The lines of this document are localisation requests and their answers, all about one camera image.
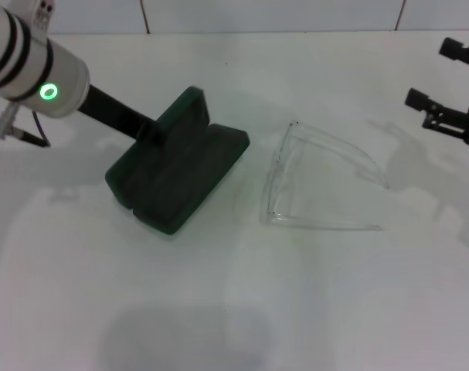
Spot dark green glasses case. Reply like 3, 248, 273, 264
104, 85, 252, 235

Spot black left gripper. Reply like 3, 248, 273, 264
77, 83, 169, 149

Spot clear white plastic glasses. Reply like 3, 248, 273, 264
258, 119, 390, 232

